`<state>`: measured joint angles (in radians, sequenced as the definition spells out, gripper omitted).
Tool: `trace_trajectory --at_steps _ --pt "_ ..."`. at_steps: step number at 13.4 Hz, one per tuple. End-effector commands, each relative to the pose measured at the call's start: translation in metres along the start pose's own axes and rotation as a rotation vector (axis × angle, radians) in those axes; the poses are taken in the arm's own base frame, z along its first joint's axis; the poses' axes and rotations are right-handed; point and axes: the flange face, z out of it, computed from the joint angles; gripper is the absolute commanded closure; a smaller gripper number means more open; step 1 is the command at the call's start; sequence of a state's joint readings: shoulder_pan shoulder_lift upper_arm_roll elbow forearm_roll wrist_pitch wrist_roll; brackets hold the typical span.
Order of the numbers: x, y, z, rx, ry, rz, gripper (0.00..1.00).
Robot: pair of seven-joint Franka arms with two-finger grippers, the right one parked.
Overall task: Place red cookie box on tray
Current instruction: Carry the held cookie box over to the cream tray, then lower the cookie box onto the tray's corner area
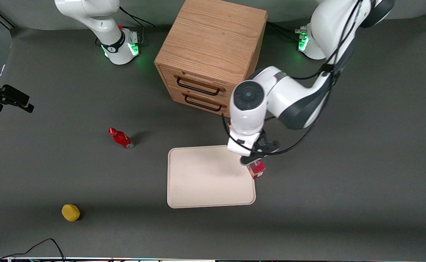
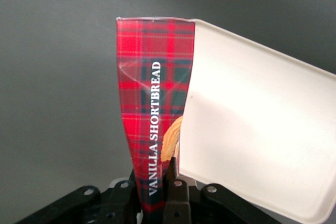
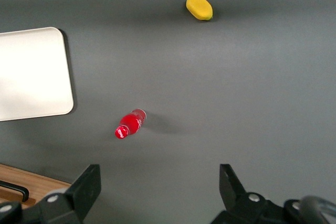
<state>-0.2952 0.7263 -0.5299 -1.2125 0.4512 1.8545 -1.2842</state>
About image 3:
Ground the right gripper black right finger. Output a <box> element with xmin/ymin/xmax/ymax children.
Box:
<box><xmin>211</xmin><ymin>163</ymin><xmax>286</xmax><ymax>224</ymax></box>

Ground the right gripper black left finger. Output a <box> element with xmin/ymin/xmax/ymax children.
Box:
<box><xmin>31</xmin><ymin>164</ymin><xmax>102</xmax><ymax>224</ymax></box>

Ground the beige rectangular tray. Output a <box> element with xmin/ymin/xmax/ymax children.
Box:
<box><xmin>0</xmin><ymin>26</ymin><xmax>75</xmax><ymax>122</ymax></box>

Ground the wooden two-drawer cabinet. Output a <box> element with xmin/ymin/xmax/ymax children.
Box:
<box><xmin>0</xmin><ymin>163</ymin><xmax>72</xmax><ymax>210</ymax></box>

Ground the wooden drawer front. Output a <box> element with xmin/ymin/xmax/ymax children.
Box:
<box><xmin>0</xmin><ymin>163</ymin><xmax>72</xmax><ymax>210</ymax></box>

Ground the small red bottle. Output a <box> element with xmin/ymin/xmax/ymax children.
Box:
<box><xmin>114</xmin><ymin>108</ymin><xmax>147</xmax><ymax>140</ymax></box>

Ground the yellow lemon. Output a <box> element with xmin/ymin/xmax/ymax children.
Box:
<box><xmin>186</xmin><ymin>0</ymin><xmax>214</xmax><ymax>21</ymax></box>

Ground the black drawer handle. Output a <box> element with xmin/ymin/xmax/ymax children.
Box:
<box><xmin>0</xmin><ymin>179</ymin><xmax>30</xmax><ymax>203</ymax></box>

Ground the grey wrist cable loop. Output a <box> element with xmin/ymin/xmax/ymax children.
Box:
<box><xmin>285</xmin><ymin>195</ymin><xmax>336</xmax><ymax>224</ymax></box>

